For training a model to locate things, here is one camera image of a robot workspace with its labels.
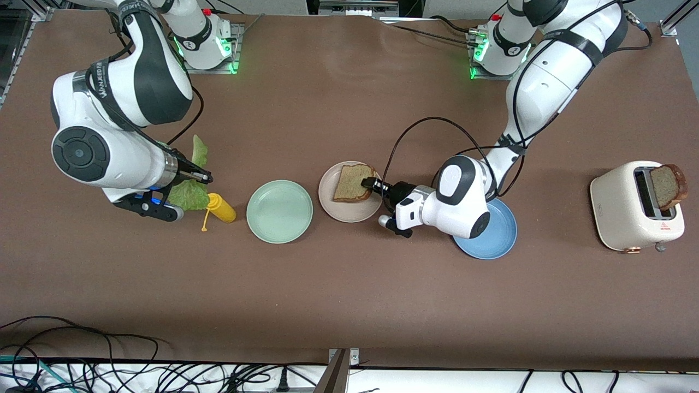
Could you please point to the blue round plate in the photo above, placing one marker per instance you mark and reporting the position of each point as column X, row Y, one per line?
column 499, row 240

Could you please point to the yellow mustard squeeze bottle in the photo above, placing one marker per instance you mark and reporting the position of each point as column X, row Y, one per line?
column 221, row 209

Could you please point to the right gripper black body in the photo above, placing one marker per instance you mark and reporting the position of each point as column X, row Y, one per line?
column 191, row 174

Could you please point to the cream white toaster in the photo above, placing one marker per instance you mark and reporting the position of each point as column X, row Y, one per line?
column 617, row 207

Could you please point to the grey metal bracket post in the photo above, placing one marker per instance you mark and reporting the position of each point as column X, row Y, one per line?
column 336, row 376

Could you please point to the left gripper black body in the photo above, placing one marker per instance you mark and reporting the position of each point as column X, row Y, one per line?
column 400, row 191

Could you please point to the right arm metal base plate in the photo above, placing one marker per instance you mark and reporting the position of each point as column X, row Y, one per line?
column 237, row 49

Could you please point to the brown bread slice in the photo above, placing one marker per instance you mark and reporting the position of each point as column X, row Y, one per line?
column 352, row 185
column 666, row 188

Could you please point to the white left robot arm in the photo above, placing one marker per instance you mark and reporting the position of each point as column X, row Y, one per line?
column 546, row 82

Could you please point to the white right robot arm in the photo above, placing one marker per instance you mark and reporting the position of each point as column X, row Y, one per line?
column 109, row 93

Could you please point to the beige round plate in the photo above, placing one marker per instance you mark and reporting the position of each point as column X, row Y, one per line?
column 338, row 210

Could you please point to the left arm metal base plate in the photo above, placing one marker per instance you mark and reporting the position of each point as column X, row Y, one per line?
column 516, row 76

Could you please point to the light green round plate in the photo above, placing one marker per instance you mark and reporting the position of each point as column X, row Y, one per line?
column 279, row 212

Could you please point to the aluminium frame rail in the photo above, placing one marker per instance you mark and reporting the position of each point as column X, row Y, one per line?
column 42, row 13
column 669, row 26

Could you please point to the grey metal equipment box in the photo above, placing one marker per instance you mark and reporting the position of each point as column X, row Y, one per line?
column 357, row 8

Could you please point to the black power plug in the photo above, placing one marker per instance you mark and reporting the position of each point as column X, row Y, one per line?
column 282, row 379

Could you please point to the green lettuce leaf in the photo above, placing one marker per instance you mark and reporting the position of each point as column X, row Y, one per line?
column 188, row 196

